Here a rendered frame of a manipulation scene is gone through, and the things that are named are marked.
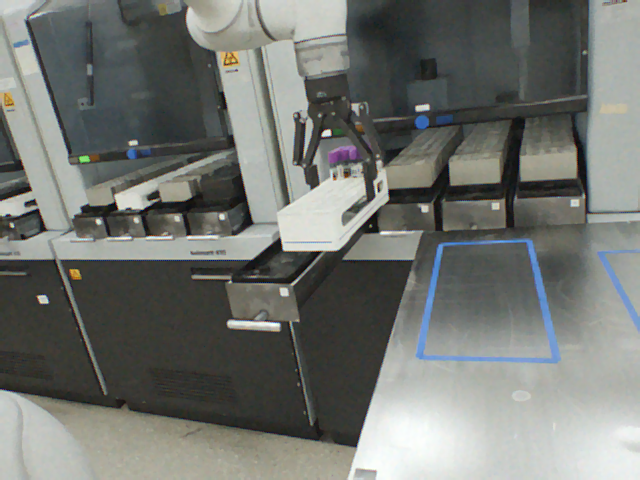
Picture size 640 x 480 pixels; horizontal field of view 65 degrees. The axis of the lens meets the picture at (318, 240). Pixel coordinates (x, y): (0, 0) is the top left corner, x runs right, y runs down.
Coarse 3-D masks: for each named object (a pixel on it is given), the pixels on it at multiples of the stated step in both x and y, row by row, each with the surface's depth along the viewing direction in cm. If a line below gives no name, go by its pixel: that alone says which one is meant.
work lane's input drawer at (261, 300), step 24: (264, 264) 96; (288, 264) 94; (312, 264) 91; (336, 264) 101; (240, 288) 88; (264, 288) 86; (288, 288) 84; (312, 288) 91; (240, 312) 91; (264, 312) 88; (288, 312) 86
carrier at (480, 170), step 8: (456, 160) 117; (464, 160) 116; (472, 160) 115; (480, 160) 114; (488, 160) 113; (496, 160) 113; (456, 168) 117; (464, 168) 116; (472, 168) 115; (480, 168) 115; (488, 168) 114; (496, 168) 113; (456, 176) 118; (464, 176) 117; (472, 176) 116; (480, 176) 115; (488, 176) 115; (496, 176) 114; (456, 184) 118; (464, 184) 118
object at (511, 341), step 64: (448, 256) 81; (512, 256) 77; (576, 256) 74; (448, 320) 63; (512, 320) 60; (576, 320) 58; (384, 384) 53; (448, 384) 51; (512, 384) 49; (576, 384) 48; (384, 448) 44; (448, 448) 43; (512, 448) 42; (576, 448) 41
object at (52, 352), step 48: (0, 0) 165; (0, 48) 158; (48, 192) 174; (48, 240) 170; (0, 288) 189; (48, 288) 179; (0, 336) 202; (48, 336) 189; (0, 384) 226; (48, 384) 201; (96, 384) 189
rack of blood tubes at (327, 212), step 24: (312, 192) 92; (336, 192) 88; (360, 192) 88; (384, 192) 100; (288, 216) 80; (312, 216) 78; (336, 216) 78; (360, 216) 87; (288, 240) 81; (312, 240) 79; (336, 240) 78
